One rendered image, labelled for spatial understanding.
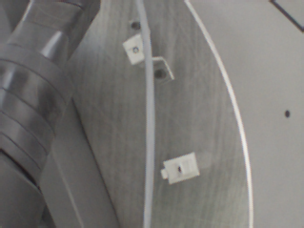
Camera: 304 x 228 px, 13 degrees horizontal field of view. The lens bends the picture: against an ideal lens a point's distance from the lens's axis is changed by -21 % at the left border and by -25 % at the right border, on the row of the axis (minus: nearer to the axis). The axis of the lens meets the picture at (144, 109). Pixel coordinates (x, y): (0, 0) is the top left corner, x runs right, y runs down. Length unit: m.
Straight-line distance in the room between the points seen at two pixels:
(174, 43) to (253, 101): 0.07
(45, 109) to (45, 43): 0.04
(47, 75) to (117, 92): 0.12
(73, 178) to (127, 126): 0.05
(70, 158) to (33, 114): 0.11
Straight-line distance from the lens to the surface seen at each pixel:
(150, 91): 0.99
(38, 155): 0.93
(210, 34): 1.01
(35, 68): 0.92
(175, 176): 1.02
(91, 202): 1.03
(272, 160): 0.99
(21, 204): 0.90
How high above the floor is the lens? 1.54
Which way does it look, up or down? 9 degrees down
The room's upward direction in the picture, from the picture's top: 4 degrees clockwise
